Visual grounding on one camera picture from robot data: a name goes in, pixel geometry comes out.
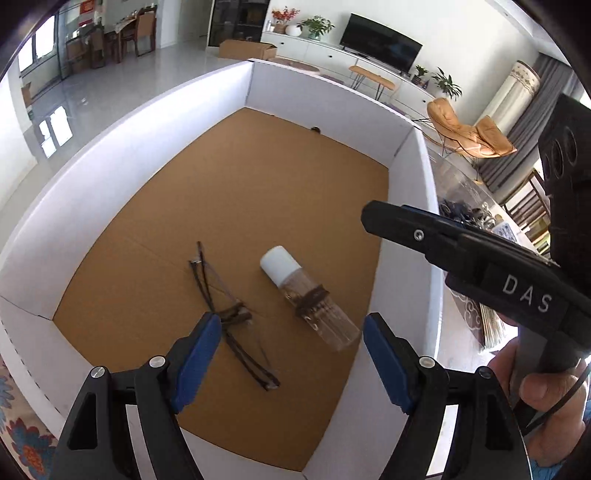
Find brown cardboard box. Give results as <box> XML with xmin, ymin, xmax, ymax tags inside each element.
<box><xmin>218</xmin><ymin>39</ymin><xmax>278</xmax><ymax>62</ymax></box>

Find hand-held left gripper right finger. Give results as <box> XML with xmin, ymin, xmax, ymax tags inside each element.
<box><xmin>363</xmin><ymin>312</ymin><xmax>532</xmax><ymax>480</ymax></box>

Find wooden dining table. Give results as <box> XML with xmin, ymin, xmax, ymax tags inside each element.
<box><xmin>104</xmin><ymin>16</ymin><xmax>139</xmax><ymax>44</ymax></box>

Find brown hair tie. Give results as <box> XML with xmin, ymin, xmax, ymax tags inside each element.
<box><xmin>217</xmin><ymin>307</ymin><xmax>254</xmax><ymax>326</ymax></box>
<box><xmin>295</xmin><ymin>285</ymin><xmax>329</xmax><ymax>319</ymax></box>

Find red window sign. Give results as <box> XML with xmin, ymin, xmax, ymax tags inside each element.
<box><xmin>76</xmin><ymin>0</ymin><xmax>100</xmax><ymax>24</ymax></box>

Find clear bottle with white cap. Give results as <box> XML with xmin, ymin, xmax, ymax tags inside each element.
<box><xmin>259</xmin><ymin>246</ymin><xmax>361</xmax><ymax>352</ymax></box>

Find black cable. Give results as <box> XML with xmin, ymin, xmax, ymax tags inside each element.
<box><xmin>524</xmin><ymin>367</ymin><xmax>591</xmax><ymax>437</ymax></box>

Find orange bench with metal legs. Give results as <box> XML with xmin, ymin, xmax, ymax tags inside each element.
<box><xmin>348</xmin><ymin>65</ymin><xmax>396</xmax><ymax>100</ymax></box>

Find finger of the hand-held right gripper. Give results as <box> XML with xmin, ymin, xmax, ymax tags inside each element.
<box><xmin>361</xmin><ymin>200</ymin><xmax>585</xmax><ymax>370</ymax></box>

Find white cardboard box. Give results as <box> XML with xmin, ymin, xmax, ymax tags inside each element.
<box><xmin>0</xmin><ymin>60</ymin><xmax>446</xmax><ymax>480</ymax></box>

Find black mesh hair bow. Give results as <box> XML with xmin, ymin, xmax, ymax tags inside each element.
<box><xmin>438</xmin><ymin>198</ymin><xmax>488</xmax><ymax>226</ymax></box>

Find white television cabinet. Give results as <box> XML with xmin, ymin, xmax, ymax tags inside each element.
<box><xmin>261</xmin><ymin>30</ymin><xmax>437</xmax><ymax>109</ymax></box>

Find pack of cotton swabs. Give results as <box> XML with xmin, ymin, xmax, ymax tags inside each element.
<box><xmin>480</xmin><ymin>305</ymin><xmax>509</xmax><ymax>349</ymax></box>

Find grey curtain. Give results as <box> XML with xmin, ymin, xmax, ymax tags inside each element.
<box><xmin>480</xmin><ymin>55</ymin><xmax>575</xmax><ymax>192</ymax></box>

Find clear plastic box cartoon lid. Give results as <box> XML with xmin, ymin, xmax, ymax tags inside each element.
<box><xmin>492</xmin><ymin>220</ymin><xmax>520</xmax><ymax>243</ymax></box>

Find clear safety glasses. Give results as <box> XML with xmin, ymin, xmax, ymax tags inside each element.
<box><xmin>188</xmin><ymin>240</ymin><xmax>281</xmax><ymax>392</ymax></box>

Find red flower arrangement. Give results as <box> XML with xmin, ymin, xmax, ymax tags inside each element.
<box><xmin>271</xmin><ymin>7</ymin><xmax>301</xmax><ymax>34</ymax></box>

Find dark glass display cabinet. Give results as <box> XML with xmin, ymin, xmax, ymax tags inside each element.
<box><xmin>208</xmin><ymin>0</ymin><xmax>271</xmax><ymax>48</ymax></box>

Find person's right hand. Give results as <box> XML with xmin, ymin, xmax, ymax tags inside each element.
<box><xmin>487</xmin><ymin>342</ymin><xmax>591</xmax><ymax>464</ymax></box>

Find floral woven blanket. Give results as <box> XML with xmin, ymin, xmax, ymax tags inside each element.
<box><xmin>0</xmin><ymin>360</ymin><xmax>58</xmax><ymax>480</ymax></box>

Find black television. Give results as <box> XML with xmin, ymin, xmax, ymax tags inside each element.
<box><xmin>339</xmin><ymin>13</ymin><xmax>423</xmax><ymax>75</ymax></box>

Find orange lounge chair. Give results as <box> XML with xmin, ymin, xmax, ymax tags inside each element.
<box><xmin>427</xmin><ymin>97</ymin><xmax>518</xmax><ymax>160</ymax></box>

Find dark wooden chair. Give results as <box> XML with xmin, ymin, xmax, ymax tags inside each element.
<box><xmin>501</xmin><ymin>168</ymin><xmax>552</xmax><ymax>252</ymax></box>

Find white standing air conditioner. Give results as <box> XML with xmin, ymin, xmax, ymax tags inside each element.
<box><xmin>482</xmin><ymin>60</ymin><xmax>541</xmax><ymax>132</ymax></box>

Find leafy potted plant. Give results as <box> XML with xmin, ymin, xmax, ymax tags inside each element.
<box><xmin>430</xmin><ymin>68</ymin><xmax>462</xmax><ymax>100</ymax></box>

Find green potted plant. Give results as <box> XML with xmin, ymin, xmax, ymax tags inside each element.
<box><xmin>298</xmin><ymin>15</ymin><xmax>335</xmax><ymax>41</ymax></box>

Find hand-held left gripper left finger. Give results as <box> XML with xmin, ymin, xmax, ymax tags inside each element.
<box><xmin>48</xmin><ymin>311</ymin><xmax>223</xmax><ymax>480</ymax></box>

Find wooden dining chair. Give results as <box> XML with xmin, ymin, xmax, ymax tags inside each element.
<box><xmin>66</xmin><ymin>39</ymin><xmax>88</xmax><ymax>73</ymax></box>
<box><xmin>90</xmin><ymin>32</ymin><xmax>112</xmax><ymax>69</ymax></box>
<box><xmin>136</xmin><ymin>10</ymin><xmax>157</xmax><ymax>57</ymax></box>

